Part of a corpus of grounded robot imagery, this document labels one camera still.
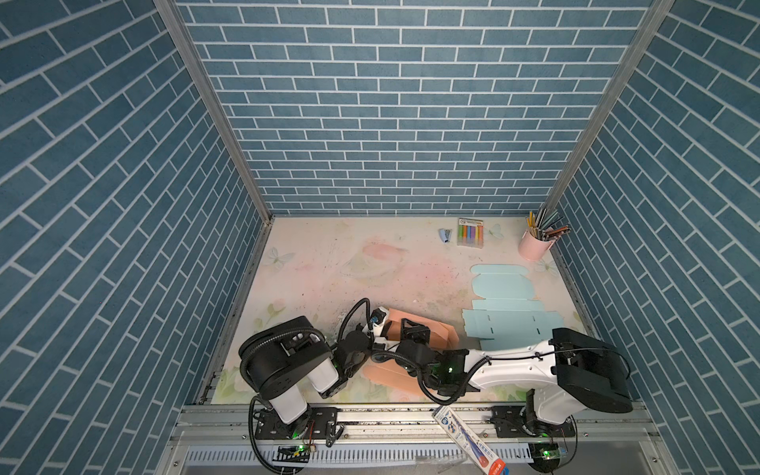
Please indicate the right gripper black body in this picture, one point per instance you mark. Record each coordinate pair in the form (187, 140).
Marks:
(421, 335)

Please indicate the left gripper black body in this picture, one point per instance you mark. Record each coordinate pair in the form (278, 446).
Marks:
(368, 346)

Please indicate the pink cardboard box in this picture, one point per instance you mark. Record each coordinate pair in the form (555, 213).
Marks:
(388, 372)

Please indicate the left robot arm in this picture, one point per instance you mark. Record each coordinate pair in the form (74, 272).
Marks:
(275, 361)

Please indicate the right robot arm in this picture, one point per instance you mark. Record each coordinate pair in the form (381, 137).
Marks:
(565, 375)

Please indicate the light blue cardboard box blank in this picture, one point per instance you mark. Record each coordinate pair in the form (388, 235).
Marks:
(506, 313)

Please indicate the toothpaste tube box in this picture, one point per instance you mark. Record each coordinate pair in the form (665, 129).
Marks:
(486, 459)

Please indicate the coloured marker pack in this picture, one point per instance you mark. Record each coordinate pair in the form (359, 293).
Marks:
(470, 233)

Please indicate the pink pencil cup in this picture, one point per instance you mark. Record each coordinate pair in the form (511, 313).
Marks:
(532, 249)

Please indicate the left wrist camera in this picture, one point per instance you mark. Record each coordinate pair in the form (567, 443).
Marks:
(379, 322)

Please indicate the aluminium mounting rail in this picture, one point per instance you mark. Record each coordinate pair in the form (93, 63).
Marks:
(404, 438)

